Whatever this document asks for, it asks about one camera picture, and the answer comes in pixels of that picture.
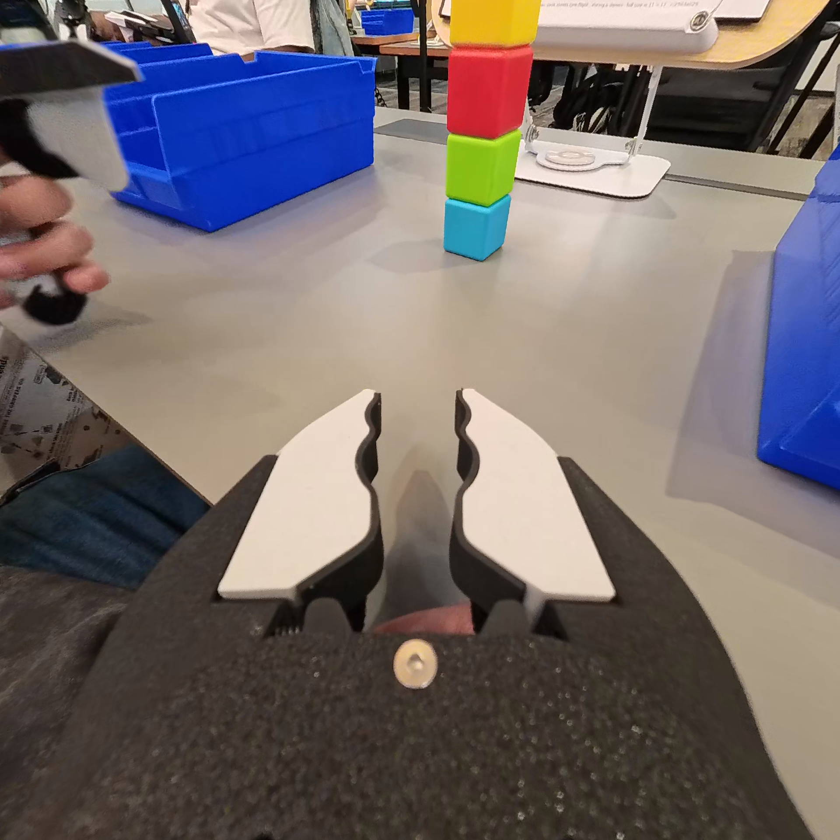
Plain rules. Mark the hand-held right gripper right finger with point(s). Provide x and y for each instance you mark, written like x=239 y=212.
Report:
x=531 y=512

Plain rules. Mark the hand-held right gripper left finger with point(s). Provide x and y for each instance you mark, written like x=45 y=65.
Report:
x=308 y=512

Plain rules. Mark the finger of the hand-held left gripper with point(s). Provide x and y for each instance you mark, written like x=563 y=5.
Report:
x=79 y=131

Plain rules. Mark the blue plastic bin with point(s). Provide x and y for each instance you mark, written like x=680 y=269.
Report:
x=164 y=52
x=387 y=21
x=262 y=151
x=807 y=328

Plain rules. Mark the cyan cube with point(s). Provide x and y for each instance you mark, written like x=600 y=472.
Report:
x=476 y=226

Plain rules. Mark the green cube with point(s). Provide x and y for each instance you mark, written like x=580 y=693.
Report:
x=482 y=167

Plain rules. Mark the red cube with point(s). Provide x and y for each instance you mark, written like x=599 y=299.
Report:
x=489 y=92

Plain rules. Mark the yellow cube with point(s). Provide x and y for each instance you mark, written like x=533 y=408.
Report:
x=492 y=19

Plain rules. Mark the grey desk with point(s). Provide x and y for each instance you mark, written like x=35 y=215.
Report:
x=459 y=328

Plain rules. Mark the person's left hand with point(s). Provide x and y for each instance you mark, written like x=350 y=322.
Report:
x=39 y=243

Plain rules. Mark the person's blue jeans leg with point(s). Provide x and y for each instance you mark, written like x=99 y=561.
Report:
x=98 y=518

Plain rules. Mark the printed instruction poster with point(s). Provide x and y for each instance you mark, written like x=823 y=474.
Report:
x=46 y=413

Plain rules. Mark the brown table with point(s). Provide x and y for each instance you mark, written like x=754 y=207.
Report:
x=407 y=46

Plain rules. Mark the printed instruction sheet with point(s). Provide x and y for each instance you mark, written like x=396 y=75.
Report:
x=623 y=10

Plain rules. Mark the wooden document stand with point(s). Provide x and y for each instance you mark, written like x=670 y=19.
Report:
x=774 y=46

